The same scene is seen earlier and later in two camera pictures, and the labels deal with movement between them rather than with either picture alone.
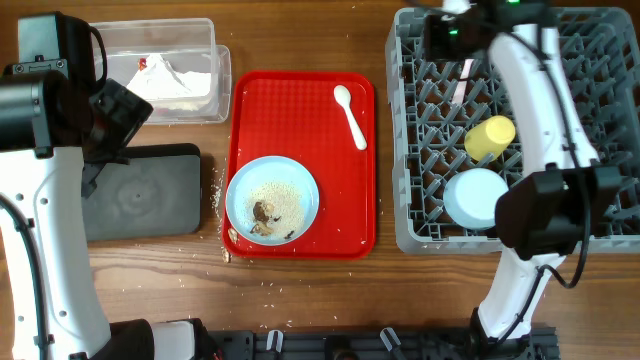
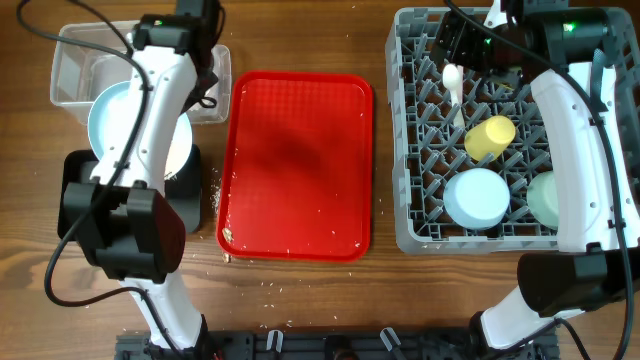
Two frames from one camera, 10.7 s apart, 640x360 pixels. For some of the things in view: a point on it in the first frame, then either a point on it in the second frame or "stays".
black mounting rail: [373, 344] stays
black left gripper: [131, 112] → [210, 83]
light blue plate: [271, 169] → [104, 114]
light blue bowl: [470, 196] stays
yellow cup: [489, 138] stays
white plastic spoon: [343, 98] → [453, 75]
